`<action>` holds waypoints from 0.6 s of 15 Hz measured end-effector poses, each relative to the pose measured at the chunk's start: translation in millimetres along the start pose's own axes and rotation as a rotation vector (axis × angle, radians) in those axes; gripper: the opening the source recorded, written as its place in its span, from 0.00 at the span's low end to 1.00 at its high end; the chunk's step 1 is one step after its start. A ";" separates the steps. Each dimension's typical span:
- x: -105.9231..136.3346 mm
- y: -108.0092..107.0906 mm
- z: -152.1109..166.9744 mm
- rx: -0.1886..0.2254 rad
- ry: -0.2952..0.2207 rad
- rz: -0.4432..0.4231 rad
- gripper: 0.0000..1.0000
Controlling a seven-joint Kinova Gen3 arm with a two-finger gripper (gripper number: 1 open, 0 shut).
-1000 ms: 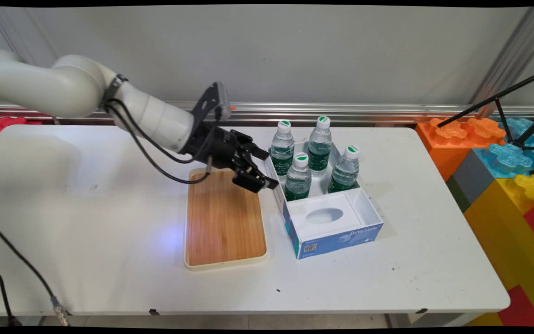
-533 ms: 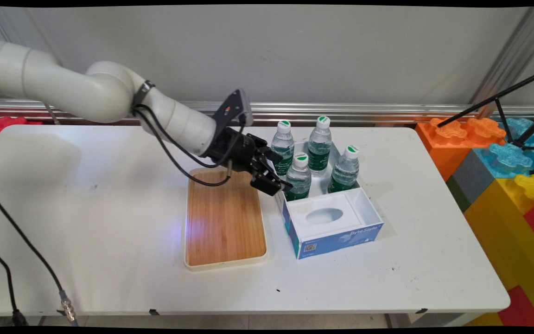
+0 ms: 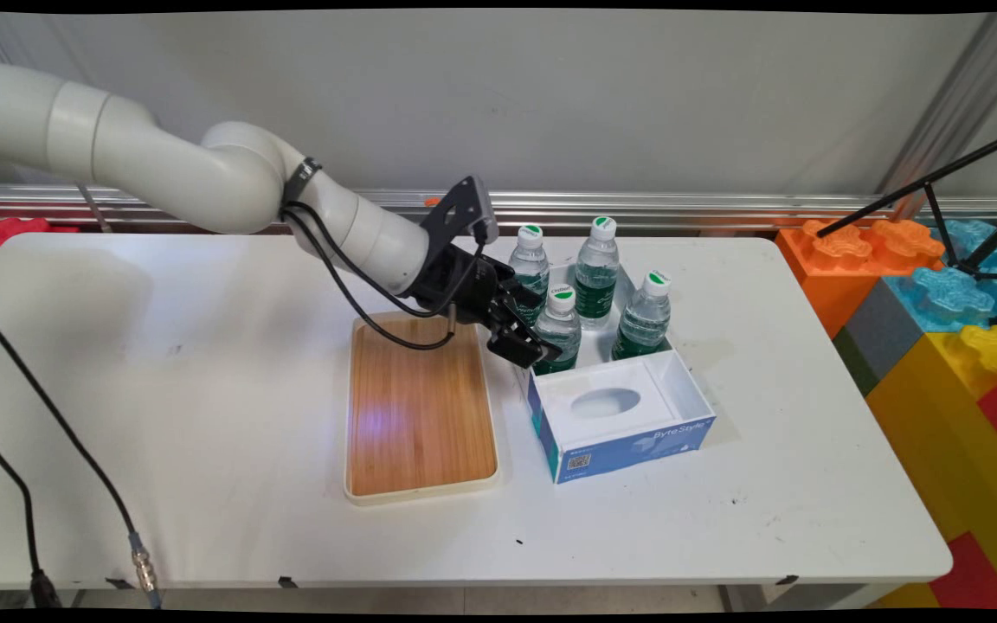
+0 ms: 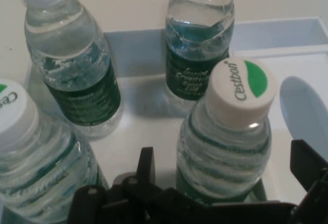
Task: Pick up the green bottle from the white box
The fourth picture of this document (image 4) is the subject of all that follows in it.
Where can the clear water bottle white cap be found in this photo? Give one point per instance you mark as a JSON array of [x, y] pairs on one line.
[[38, 162], [74, 67], [230, 137], [197, 55]]

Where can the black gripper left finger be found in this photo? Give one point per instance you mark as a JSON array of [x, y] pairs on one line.
[[146, 167]]

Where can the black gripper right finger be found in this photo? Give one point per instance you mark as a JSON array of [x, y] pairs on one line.
[[307, 162]]

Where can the white plastic bottle tray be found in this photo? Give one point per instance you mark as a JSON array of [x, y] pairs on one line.
[[256, 42]]

